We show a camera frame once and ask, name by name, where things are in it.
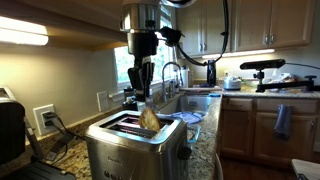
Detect wooden upper cabinet with light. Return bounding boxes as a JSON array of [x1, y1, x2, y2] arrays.
[[0, 0, 129, 52]]

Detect black appliance power cord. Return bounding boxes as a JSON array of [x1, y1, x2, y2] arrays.
[[42, 111, 86, 158]]

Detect chrome kitchen faucet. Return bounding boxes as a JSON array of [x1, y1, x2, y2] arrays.
[[161, 61, 184, 103]]

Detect grey translucent sports bottle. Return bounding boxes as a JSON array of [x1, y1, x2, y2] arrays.
[[123, 85, 135, 100]]

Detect wooden upper cabinet doors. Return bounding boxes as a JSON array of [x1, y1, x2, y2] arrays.
[[176, 0, 316, 56]]

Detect black camera clamp arm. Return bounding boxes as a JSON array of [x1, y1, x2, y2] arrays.
[[252, 69, 320, 94]]

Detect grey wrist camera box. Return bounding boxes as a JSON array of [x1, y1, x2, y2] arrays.
[[157, 26, 184, 48]]

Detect white rice cooker pot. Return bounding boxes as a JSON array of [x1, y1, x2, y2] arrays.
[[222, 75, 243, 91]]

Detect kitchen window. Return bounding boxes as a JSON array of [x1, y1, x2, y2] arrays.
[[113, 4, 176, 90]]

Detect square glass bowl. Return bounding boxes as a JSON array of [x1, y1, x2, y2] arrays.
[[186, 124, 202, 152]]

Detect white canister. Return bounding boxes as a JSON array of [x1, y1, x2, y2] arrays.
[[180, 67, 191, 89]]

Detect white wall power outlet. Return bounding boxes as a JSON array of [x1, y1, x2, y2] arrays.
[[32, 103, 58, 137]]

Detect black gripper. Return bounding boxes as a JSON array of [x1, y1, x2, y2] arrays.
[[126, 31, 160, 103]]

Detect white table corner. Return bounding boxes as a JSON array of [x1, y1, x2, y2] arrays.
[[291, 158, 320, 180]]

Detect white packaged goods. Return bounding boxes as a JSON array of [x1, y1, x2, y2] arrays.
[[266, 71, 298, 85]]

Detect tall black countertop appliance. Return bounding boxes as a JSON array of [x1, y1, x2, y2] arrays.
[[205, 59, 218, 88]]

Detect stainless kitchen sink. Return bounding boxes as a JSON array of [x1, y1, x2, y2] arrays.
[[159, 93, 213, 116]]

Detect white light switch plate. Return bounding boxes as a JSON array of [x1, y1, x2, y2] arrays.
[[96, 90, 110, 112]]

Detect black sports bottle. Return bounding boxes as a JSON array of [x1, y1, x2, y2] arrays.
[[121, 95, 139, 113]]

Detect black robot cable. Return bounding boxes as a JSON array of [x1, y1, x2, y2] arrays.
[[176, 0, 231, 68]]

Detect brown crusted bread slice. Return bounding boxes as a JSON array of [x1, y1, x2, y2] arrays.
[[137, 107, 162, 132]]

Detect under-cabinet light strip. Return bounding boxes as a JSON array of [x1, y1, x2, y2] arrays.
[[201, 48, 276, 60], [0, 16, 50, 47]]

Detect black stereo camera bar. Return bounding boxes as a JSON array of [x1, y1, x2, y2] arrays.
[[239, 58, 287, 71]]

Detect grey blue hanging towel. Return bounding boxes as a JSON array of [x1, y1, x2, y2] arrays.
[[273, 103, 293, 141]]

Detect wooden lower cabinets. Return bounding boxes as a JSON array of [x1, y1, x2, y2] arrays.
[[217, 96, 320, 167]]

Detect stainless steel two-slot toaster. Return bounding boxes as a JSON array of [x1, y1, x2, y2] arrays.
[[83, 110, 193, 180]]

